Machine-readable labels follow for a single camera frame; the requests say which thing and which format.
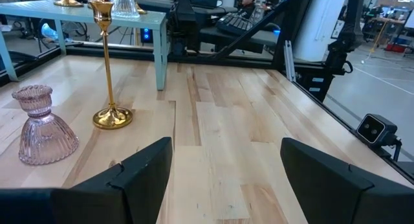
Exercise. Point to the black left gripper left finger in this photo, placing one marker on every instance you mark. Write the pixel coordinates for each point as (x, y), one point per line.
(129, 191)

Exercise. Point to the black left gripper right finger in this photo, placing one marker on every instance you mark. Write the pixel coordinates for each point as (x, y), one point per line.
(326, 191)

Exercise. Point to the pink ribbed glass candle holder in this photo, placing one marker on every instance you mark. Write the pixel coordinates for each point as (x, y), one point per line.
(45, 140)

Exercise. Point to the clear ribbed glass candle holder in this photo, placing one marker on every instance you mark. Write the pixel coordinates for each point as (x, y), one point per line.
(124, 5)

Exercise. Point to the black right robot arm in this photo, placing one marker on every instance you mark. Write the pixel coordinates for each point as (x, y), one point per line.
(184, 23)

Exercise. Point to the black box with blue lights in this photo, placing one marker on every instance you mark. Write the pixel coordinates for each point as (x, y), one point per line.
(146, 34)

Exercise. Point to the black desk beam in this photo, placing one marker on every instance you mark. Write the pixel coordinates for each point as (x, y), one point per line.
(233, 39)

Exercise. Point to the black computer keyboard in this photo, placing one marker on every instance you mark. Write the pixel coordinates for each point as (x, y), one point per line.
(234, 23)

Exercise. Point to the green perforated metal shelf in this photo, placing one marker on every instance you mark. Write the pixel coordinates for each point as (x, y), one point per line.
(48, 12)

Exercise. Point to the person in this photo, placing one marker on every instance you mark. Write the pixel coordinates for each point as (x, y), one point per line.
(249, 7)

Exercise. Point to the black table-level camera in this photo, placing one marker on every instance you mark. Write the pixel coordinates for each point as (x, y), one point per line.
(375, 130)

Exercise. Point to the silver metal bracket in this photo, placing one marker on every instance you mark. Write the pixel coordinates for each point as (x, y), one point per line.
(289, 60)

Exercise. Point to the black table edge frame bar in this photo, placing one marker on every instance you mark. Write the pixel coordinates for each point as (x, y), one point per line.
(35, 62)

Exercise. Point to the black corner frame post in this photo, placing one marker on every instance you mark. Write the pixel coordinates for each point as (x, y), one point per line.
(347, 23)

